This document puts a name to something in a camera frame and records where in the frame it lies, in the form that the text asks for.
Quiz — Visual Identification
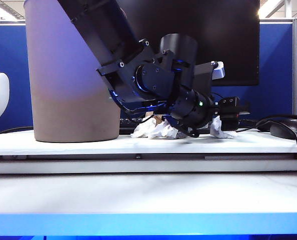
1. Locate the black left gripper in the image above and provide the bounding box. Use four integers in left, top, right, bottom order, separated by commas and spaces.
214, 96, 251, 131

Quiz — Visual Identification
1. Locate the round white paper ball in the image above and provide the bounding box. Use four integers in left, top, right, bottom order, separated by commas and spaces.
209, 115, 237, 139

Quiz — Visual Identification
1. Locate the large printed white paper ball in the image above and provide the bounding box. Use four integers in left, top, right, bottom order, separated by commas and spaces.
148, 119, 187, 140

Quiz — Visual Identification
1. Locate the brown paper ball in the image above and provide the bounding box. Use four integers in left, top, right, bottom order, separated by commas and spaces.
144, 111, 164, 123

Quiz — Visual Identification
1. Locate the plain white tissue paper ball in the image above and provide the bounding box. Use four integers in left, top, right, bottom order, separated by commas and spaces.
130, 118, 157, 139

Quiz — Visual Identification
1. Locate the black computer mouse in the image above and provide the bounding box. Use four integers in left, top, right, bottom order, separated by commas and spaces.
269, 118, 297, 141

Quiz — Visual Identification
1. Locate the blue office partition panel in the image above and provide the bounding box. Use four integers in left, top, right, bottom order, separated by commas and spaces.
0, 21, 297, 133

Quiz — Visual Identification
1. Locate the black computer monitor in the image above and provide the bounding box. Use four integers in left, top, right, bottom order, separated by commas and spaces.
115, 0, 261, 87

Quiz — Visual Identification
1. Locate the fluorescent ceiling light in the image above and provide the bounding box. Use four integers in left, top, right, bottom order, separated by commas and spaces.
0, 2, 19, 22
258, 0, 283, 18

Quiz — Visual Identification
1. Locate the grey plastic garbage bin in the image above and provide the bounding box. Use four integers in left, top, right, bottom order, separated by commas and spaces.
23, 0, 121, 144

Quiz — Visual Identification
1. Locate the black keyboard cable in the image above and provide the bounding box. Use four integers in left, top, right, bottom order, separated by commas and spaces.
238, 119, 259, 133

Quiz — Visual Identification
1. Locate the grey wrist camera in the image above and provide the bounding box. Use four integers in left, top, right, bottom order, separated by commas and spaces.
211, 61, 226, 81

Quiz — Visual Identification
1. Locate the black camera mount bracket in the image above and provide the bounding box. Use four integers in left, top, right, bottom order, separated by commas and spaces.
193, 61, 214, 97

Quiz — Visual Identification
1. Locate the grey metal partition post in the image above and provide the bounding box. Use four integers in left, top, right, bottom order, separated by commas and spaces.
292, 18, 297, 116

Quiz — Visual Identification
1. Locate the blue black arm cable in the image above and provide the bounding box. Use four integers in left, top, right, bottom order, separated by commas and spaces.
108, 88, 169, 113

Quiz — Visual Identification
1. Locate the thin black desk cable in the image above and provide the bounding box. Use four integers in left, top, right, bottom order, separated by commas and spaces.
0, 126, 35, 135

